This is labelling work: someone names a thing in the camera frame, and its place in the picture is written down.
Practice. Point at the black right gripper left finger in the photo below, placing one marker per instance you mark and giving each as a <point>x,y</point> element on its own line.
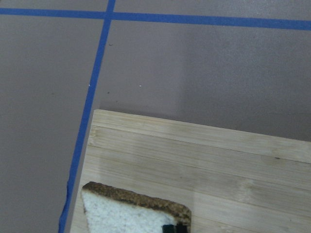
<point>168,228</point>

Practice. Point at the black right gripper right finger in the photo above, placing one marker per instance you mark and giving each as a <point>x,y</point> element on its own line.
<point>181,229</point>

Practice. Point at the wooden cutting board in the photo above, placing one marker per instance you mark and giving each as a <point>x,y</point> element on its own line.
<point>233,182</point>

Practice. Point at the bread slice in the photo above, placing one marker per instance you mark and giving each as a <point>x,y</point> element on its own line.
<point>114,210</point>

